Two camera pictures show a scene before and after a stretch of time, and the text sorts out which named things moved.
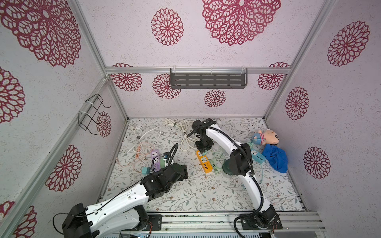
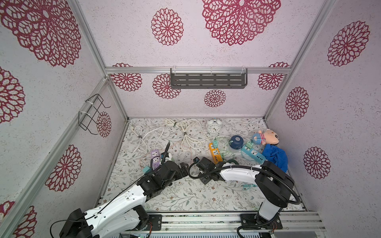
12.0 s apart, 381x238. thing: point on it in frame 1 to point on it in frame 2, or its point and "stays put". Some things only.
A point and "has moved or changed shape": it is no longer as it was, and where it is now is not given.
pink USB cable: (139, 153) to (178, 142)
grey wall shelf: (209, 78) stays put
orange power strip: (205, 163) has moved or changed shape
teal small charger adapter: (146, 170) stays put
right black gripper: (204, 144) to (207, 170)
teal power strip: (258, 157) stays put
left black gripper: (185, 174) stays put
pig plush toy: (269, 137) stays put
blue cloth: (277, 158) stays put
